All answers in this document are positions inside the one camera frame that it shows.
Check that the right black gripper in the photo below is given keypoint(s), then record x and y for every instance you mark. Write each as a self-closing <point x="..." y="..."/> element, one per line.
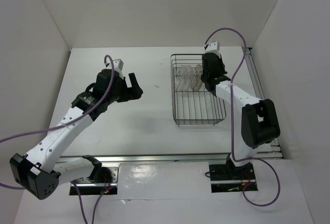
<point x="223" y="71"/>

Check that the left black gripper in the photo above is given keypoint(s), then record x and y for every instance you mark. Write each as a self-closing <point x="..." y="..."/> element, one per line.
<point x="134" y="93"/>

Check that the smoky plate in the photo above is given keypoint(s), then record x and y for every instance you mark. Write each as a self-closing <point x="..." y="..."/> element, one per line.
<point x="196" y="80"/>

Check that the clear plate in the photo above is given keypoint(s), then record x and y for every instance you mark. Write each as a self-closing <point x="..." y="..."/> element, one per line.
<point x="179" y="79"/>
<point x="187" y="75"/>

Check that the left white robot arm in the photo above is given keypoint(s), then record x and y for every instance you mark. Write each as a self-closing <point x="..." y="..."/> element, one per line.
<point x="37" y="170"/>

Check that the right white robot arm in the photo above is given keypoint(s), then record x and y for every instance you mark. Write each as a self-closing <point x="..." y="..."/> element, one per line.
<point x="254" y="121"/>

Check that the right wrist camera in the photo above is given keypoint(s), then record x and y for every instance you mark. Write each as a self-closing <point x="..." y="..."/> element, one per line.
<point x="213" y="47"/>

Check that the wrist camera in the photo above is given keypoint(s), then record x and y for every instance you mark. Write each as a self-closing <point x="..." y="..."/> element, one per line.
<point x="118" y="65"/>
<point x="213" y="47"/>

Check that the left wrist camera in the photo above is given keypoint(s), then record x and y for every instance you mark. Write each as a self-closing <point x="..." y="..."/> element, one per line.
<point x="118" y="65"/>

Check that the metal wire dish rack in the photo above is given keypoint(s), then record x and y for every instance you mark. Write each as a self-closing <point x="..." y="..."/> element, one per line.
<point x="191" y="108"/>

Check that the aluminium rail front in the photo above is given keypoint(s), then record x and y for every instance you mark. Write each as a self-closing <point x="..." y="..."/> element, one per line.
<point x="163" y="158"/>

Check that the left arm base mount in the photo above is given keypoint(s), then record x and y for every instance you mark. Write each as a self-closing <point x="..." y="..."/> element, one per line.
<point x="107" y="181"/>

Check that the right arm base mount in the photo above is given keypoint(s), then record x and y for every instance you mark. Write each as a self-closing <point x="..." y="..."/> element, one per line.
<point x="225" y="178"/>

